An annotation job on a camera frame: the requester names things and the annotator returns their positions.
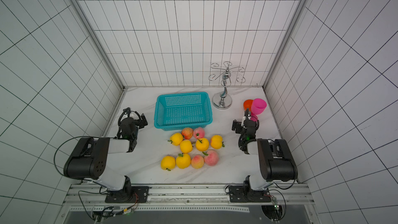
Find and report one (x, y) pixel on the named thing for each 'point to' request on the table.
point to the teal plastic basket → (174, 112)
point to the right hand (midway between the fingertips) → (245, 118)
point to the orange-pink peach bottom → (197, 161)
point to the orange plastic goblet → (247, 104)
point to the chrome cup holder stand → (223, 100)
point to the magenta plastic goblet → (258, 107)
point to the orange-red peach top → (187, 132)
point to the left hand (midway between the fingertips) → (136, 117)
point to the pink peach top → (199, 132)
